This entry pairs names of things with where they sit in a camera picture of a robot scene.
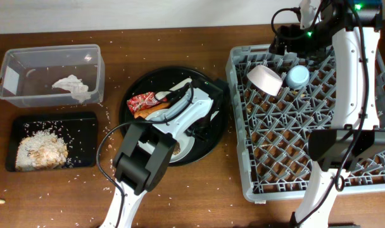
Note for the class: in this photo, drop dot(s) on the brown food scrap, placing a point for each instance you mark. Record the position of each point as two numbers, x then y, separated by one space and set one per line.
176 150

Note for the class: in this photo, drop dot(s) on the round black tray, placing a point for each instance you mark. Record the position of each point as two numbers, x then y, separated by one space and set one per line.
164 79

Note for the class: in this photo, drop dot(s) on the white plastic fork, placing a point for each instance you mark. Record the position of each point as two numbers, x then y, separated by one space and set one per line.
181 84

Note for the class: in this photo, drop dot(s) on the clear plastic bin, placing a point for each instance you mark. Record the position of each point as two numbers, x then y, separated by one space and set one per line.
27 74

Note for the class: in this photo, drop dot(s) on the pink bowl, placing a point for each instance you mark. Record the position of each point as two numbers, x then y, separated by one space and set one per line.
265 79

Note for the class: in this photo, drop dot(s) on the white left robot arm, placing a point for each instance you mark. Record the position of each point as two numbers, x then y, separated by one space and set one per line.
138 172

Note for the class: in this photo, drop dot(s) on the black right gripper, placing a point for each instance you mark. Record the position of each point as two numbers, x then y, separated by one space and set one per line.
293 32

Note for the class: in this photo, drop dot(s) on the rice and peanut waste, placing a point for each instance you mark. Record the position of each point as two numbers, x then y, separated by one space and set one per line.
43 150

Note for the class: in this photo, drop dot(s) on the black rectangular bin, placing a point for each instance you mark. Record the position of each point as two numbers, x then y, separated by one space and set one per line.
78 130

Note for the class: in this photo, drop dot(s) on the white tissue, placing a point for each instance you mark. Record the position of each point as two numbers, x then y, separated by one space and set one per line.
75 86

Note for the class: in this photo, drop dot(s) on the grey plate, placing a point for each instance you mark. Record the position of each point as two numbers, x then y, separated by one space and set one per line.
186 144

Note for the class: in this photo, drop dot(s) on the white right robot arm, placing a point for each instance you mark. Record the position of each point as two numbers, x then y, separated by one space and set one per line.
353 30

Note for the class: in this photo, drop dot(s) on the light blue cup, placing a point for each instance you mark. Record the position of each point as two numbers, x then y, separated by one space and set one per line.
298 77

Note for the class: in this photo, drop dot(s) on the red snack wrapper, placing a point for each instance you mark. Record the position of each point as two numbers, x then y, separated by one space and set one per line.
144 101

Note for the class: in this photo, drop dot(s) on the grey dishwasher rack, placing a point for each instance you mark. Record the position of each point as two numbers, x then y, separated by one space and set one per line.
273 131

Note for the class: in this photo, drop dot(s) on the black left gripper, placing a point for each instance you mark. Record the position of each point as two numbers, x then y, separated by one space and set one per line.
203 135

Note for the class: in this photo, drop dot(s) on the orange carrot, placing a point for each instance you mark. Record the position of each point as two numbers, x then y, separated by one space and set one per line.
145 113

